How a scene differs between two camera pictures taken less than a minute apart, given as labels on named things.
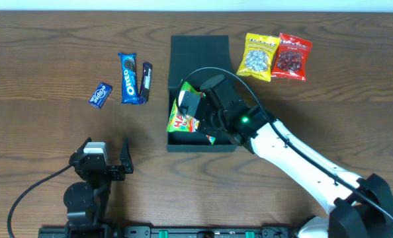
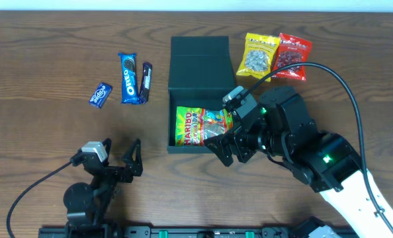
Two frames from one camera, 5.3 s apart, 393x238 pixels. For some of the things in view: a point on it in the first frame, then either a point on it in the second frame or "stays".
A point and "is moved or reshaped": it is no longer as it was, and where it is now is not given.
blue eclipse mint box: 100,95 stays
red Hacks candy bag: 290,59 stays
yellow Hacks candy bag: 258,56 stays
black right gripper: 202,112 to 237,145
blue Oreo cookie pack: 129,83 stays
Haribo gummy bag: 178,122 is moved or reshaped
